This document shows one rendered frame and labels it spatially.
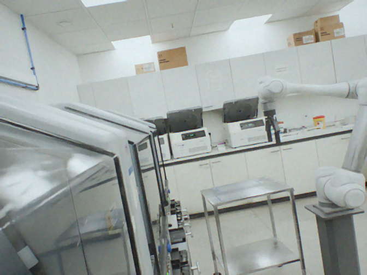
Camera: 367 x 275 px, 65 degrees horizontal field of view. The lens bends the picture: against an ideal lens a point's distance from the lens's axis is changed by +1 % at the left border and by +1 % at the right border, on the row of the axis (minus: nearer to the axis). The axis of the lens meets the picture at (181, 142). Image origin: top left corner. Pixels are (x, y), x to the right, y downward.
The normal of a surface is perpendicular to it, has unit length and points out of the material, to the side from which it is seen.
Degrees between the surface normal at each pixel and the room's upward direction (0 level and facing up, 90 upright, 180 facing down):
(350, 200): 95
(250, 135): 90
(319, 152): 90
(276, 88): 88
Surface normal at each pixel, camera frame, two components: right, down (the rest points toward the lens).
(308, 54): 0.04, 0.07
